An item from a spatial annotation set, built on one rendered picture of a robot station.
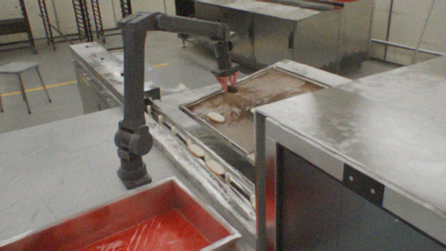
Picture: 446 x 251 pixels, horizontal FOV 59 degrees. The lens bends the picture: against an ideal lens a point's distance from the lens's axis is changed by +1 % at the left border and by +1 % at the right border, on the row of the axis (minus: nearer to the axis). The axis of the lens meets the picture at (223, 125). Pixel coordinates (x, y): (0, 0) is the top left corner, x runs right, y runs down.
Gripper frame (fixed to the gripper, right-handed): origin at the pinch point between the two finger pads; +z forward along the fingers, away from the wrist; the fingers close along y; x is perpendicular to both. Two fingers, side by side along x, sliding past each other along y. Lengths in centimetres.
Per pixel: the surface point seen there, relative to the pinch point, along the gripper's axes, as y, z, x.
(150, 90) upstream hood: 21.7, 0.8, -33.9
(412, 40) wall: -341, 110, -128
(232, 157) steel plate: 22.0, 11.9, 28.2
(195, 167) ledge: 38, 5, 32
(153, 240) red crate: 64, 6, 51
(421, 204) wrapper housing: 55, -40, 116
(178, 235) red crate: 57, 7, 53
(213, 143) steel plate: 20.8, 11.7, 14.3
